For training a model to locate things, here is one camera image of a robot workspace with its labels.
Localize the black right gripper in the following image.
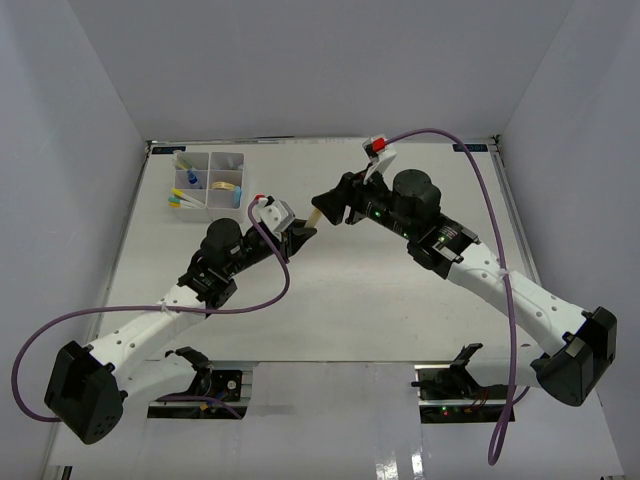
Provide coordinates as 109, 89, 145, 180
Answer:
312, 163, 416, 241

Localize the yellow highlighter body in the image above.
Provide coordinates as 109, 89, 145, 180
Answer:
305, 209, 322, 228

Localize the yellow masking tape roll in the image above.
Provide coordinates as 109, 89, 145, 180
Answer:
210, 181, 238, 191

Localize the blue cap spray bottle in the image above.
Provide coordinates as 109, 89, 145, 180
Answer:
186, 169, 202, 189

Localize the white marker orange cap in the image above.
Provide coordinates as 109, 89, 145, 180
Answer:
168, 197, 201, 209

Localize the white marker yellow cap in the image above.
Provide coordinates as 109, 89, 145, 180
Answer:
171, 188, 203, 207

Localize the thin yellow highlighter pen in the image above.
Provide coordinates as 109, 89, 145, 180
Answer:
173, 151, 193, 171

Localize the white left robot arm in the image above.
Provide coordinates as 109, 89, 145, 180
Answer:
44, 218, 317, 445

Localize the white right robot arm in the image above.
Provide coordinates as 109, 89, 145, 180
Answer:
311, 169, 617, 407

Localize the white right organizer box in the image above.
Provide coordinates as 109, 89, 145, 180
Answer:
206, 151, 245, 223

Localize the white organizer box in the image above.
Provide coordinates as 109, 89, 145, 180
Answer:
206, 151, 245, 223
169, 148, 210, 223

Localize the white left organizer box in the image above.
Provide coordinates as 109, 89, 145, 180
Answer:
169, 148, 210, 223

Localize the black table logo label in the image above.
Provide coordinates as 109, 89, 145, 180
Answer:
151, 145, 186, 155
452, 143, 489, 153

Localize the black left table logo label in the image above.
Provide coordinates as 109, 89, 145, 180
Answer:
151, 145, 186, 155

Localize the white front cover panel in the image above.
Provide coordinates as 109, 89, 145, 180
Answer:
49, 363, 622, 479

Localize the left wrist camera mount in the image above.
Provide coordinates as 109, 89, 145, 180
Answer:
255, 195, 295, 237

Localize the aluminium table edge rail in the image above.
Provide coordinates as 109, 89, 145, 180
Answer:
489, 134, 571, 361

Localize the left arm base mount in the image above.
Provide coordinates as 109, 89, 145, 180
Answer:
147, 347, 248, 420

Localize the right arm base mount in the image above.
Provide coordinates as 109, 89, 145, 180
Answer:
411, 343, 507, 425

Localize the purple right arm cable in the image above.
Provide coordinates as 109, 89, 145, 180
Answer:
384, 128, 531, 467

